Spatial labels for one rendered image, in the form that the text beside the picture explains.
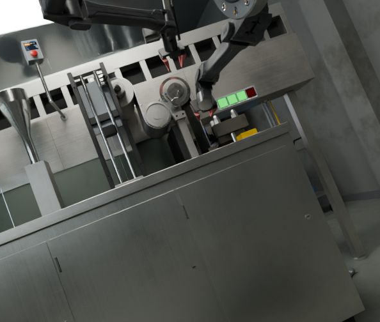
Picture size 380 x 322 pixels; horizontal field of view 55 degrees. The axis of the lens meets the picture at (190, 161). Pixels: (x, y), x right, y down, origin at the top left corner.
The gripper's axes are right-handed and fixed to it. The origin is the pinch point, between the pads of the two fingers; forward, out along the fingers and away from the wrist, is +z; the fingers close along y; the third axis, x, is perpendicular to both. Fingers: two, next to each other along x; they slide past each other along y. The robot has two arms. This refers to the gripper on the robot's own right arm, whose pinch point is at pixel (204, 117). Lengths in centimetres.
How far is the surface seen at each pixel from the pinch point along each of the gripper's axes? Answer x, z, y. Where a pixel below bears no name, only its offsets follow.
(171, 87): 20.9, -3.3, -7.0
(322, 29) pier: 127, 90, 174
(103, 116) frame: 11.9, -9.3, -40.9
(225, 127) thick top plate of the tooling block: -3.2, 8.5, 8.9
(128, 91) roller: 27.5, -4.2, -25.9
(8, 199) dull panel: 25, 35, -101
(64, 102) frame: 64, 21, -58
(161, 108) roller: 15.7, 2.2, -15.0
